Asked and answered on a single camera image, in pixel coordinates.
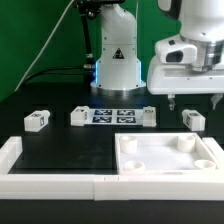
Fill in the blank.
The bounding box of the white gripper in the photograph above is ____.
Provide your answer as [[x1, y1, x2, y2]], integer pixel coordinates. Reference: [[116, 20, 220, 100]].
[[147, 35, 224, 111]]

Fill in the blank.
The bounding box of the white square tabletop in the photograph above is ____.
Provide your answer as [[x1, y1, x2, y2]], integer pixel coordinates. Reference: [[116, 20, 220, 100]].
[[115, 133, 224, 175]]

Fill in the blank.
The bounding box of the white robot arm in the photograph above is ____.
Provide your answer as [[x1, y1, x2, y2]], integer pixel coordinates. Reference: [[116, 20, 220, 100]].
[[91, 0, 224, 107]]

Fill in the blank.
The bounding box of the fiducial marker sheet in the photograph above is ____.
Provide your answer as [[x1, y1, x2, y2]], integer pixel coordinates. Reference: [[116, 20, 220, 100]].
[[85, 108, 145, 126]]

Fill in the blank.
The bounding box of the white U-shaped fence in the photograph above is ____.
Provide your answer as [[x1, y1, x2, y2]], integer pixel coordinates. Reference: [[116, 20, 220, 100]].
[[0, 137, 224, 200]]

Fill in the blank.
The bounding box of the black cable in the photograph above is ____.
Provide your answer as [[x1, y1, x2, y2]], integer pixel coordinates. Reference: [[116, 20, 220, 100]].
[[20, 65, 95, 88]]

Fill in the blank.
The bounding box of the grey cable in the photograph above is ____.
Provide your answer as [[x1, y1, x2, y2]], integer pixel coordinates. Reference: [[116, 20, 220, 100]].
[[14, 0, 75, 92]]

